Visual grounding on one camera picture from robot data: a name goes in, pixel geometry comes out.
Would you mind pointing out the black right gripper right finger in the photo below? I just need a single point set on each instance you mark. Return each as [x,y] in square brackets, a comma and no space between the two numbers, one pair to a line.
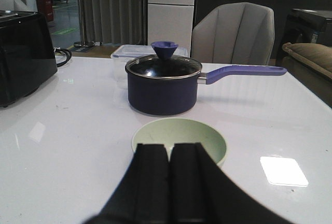
[202,193]

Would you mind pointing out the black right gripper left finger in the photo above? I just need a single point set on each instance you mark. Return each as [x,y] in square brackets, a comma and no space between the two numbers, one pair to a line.
[142,196]

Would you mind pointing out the light green bowl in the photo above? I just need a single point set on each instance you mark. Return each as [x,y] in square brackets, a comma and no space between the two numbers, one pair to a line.
[171,131]

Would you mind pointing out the dark blue saucepan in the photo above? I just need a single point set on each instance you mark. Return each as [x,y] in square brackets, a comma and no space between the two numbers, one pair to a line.
[172,96]

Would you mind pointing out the glass lid blue knob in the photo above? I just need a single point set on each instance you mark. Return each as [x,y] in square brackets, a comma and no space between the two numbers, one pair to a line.
[164,64]

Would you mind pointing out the clear plastic food container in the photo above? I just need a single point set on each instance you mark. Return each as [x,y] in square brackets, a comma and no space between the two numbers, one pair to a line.
[124,54]

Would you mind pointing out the grey upholstered chair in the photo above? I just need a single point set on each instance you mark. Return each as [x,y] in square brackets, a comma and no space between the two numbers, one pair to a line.
[237,33]

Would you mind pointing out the black chrome toaster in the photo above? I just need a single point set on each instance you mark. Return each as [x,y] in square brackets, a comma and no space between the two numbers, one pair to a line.
[27,56]

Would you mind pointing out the brown cushion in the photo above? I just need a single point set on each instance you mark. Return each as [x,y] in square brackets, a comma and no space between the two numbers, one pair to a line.
[316,56]

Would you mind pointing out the white cabinet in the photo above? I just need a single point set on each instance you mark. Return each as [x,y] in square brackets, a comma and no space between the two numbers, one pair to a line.
[170,20]

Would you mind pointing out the dark counter white top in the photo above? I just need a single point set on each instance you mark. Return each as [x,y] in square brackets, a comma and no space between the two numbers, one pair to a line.
[281,9]

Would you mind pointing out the red bin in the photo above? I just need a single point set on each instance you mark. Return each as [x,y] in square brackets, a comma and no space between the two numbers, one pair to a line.
[45,7]

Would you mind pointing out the stanchion post with base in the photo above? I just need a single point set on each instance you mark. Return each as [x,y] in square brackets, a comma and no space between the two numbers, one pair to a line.
[83,43]

